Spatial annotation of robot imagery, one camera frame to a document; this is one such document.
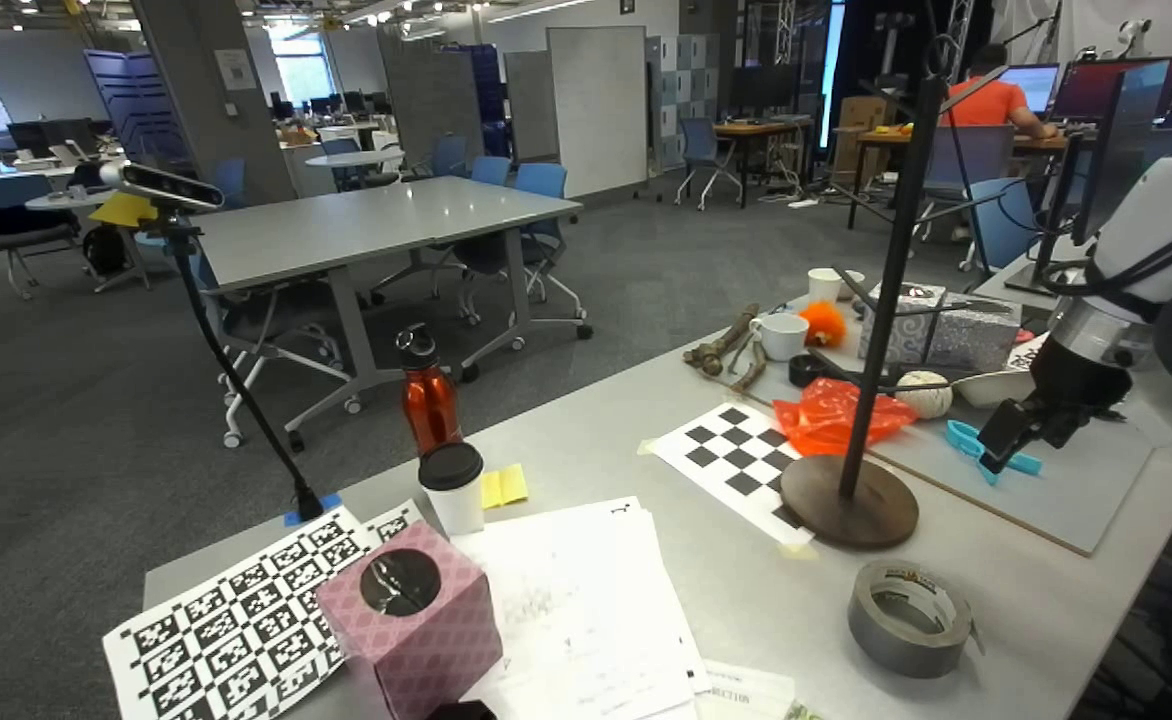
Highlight black white checkerboard sheet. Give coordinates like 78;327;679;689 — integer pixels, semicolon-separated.
641;401;816;552

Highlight pink tissue box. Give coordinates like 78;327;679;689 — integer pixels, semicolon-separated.
311;522;507;720

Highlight white paper cup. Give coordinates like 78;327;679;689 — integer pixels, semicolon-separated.
757;308;811;364
804;266;848;308

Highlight black ball holder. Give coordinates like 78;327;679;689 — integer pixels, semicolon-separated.
783;351;857;393

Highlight white patterned ball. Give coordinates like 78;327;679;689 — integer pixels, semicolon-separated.
892;370;956;425

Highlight printed marker tag sheet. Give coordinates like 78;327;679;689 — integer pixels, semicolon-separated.
101;500;426;720

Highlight gray tape roll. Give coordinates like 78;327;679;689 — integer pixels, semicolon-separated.
848;556;984;681

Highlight black monitor on stand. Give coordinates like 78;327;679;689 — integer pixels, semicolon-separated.
1005;55;1172;308

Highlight yellow sticky notes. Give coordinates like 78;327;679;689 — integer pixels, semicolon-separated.
474;461;534;512

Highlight gray office table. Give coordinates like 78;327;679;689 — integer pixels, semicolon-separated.
186;174;588;454

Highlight lit laptop screen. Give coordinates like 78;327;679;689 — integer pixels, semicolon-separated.
1000;61;1065;116

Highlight black peg stand wooden base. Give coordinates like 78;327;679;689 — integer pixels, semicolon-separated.
777;55;964;556

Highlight black office chair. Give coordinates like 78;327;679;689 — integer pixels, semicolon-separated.
0;174;97;295

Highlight white paper stack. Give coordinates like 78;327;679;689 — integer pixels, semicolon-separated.
455;494;709;720

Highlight white cup black lid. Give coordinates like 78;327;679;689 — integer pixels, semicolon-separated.
416;439;487;541

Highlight red water bottle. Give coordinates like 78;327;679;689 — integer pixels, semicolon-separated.
392;320;464;456

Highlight gray mat board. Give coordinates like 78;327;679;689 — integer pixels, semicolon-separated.
757;355;1164;562

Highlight small white paper note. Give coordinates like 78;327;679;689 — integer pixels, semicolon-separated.
686;656;798;720

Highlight orange plastic bag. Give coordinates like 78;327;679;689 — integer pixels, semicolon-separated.
771;375;918;461

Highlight yellow bag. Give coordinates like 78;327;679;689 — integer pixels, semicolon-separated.
89;188;162;234

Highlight orange fluffy toy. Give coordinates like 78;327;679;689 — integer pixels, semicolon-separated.
796;302;852;351

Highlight black camera on gooseneck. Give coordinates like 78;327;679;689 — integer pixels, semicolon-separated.
117;160;337;527

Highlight white partition board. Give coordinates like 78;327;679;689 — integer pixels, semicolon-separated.
543;22;650;202

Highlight person in orange shirt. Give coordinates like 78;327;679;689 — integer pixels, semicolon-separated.
940;44;1069;145

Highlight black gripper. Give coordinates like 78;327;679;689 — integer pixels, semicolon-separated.
975;345;1137;481

